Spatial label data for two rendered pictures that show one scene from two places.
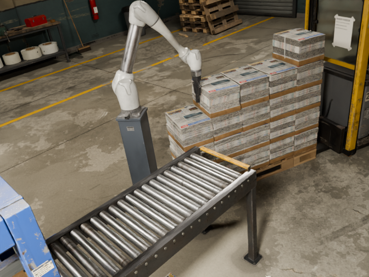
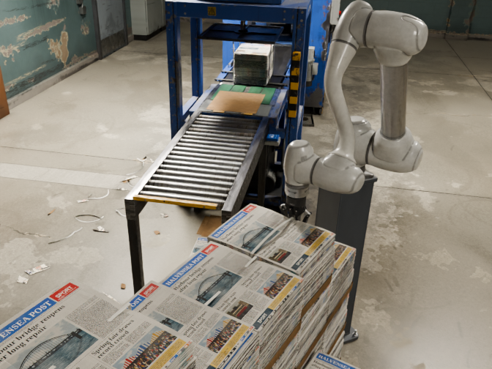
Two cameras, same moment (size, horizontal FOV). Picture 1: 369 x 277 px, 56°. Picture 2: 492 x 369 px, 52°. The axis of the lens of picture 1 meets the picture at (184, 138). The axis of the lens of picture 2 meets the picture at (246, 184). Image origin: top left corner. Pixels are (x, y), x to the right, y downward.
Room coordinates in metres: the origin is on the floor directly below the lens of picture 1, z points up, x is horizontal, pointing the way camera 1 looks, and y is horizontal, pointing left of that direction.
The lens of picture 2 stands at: (3.93, -1.37, 2.08)
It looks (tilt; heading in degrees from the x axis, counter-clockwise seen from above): 28 degrees down; 140
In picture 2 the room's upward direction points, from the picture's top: 2 degrees clockwise
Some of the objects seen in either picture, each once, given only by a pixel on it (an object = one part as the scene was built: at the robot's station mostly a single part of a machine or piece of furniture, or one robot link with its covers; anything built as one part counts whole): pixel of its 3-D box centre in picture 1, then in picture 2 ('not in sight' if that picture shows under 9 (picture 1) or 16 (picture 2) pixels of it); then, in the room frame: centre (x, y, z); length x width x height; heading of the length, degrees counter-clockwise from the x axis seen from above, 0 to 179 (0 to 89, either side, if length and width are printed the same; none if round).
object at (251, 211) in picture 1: (251, 224); (137, 269); (1.84, -0.39, 0.34); 0.06 x 0.06 x 0.68; 41
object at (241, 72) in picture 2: not in sight; (253, 64); (0.57, 1.46, 0.93); 0.38 x 0.30 x 0.26; 131
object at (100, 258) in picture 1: (94, 252); (223, 130); (1.35, 0.55, 0.77); 0.47 x 0.05 x 0.05; 41
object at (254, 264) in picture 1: (252, 257); not in sight; (1.84, -0.39, 0.01); 0.14 x 0.13 x 0.01; 41
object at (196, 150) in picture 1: (127, 199); (250, 163); (1.80, 0.42, 0.74); 1.34 x 0.05 x 0.12; 131
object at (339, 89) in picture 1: (353, 100); not in sight; (3.41, -1.89, 0.40); 0.69 x 0.55 x 0.80; 20
